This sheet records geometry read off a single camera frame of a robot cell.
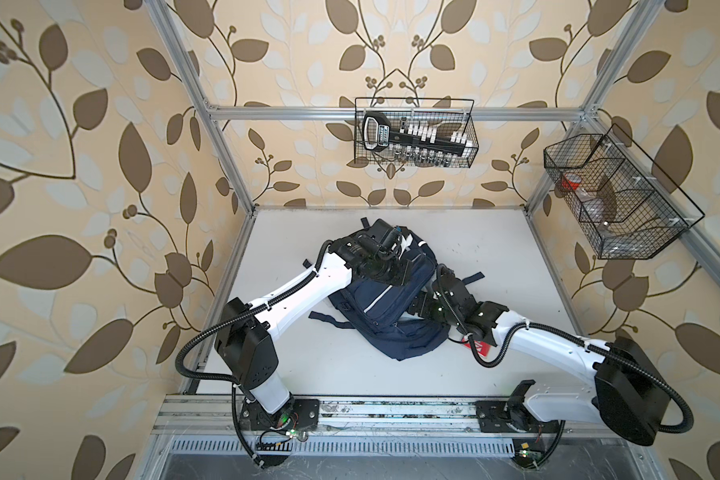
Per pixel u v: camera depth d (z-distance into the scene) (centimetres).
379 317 79
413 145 87
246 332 43
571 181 81
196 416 77
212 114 93
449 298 63
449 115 91
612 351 44
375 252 60
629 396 41
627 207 73
